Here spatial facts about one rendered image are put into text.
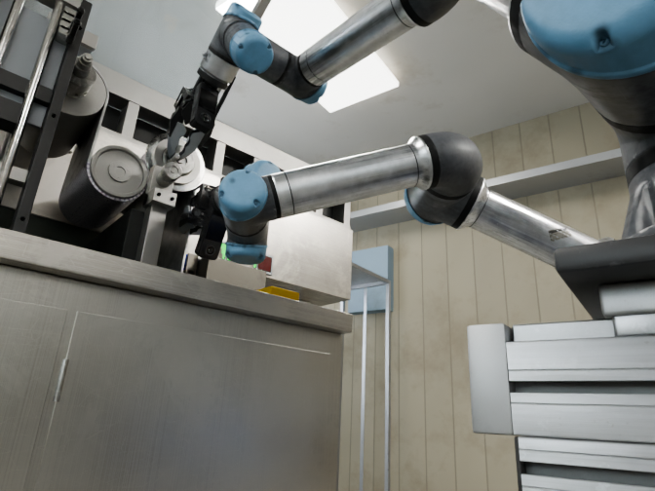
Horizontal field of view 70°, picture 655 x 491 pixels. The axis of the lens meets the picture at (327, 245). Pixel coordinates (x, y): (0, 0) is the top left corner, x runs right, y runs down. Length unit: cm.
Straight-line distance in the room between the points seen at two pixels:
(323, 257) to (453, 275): 221
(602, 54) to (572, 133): 374
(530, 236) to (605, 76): 62
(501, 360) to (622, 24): 26
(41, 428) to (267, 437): 35
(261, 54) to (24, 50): 43
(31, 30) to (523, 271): 332
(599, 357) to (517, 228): 60
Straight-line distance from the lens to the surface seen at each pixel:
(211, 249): 102
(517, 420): 42
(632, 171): 51
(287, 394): 91
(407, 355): 394
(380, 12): 88
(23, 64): 107
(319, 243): 183
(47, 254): 74
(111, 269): 75
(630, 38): 38
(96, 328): 77
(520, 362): 43
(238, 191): 73
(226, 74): 109
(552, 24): 39
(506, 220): 98
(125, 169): 114
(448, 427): 378
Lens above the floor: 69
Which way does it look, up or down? 20 degrees up
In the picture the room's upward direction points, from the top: 3 degrees clockwise
